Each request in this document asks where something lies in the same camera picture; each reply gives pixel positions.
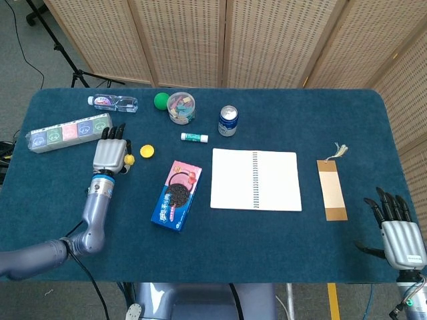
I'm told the brown bookmark with tassel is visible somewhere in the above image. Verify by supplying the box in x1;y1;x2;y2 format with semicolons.
316;142;350;221

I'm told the clear plastic water bottle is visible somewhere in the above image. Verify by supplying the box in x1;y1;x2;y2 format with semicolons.
87;94;139;114

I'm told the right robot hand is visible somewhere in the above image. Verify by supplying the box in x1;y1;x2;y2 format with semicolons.
354;187;427;270

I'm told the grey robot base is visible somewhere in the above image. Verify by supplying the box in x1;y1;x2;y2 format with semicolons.
124;282;278;320

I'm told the blue white drink can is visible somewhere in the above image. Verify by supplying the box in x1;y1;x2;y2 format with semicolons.
218;105;239;137

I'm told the black cable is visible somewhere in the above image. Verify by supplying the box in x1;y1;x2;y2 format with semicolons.
4;0;45;90

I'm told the blue table mat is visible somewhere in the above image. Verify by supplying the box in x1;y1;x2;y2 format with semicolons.
0;87;423;284

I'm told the open white spiral notebook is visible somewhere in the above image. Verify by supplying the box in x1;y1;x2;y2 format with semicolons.
209;148;303;213

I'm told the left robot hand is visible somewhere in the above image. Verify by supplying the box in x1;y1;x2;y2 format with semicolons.
92;123;131;175

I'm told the green white glue stick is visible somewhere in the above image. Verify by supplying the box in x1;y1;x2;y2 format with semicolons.
180;132;209;143

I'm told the blue pink cookie box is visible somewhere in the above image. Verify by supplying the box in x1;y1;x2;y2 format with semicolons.
150;160;203;233

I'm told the black tripod stand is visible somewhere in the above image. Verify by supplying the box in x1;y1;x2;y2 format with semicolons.
25;0;126;89

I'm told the green ball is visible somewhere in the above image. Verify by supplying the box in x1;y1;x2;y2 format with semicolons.
153;92;171;111

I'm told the wooden woven folding screen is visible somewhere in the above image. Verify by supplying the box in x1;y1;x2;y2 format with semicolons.
43;0;427;214

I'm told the long box of coloured cubes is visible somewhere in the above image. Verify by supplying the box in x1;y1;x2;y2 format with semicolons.
25;112;115;154

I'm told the clear jar of colourful clips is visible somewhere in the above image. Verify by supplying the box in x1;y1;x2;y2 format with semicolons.
166;91;197;125

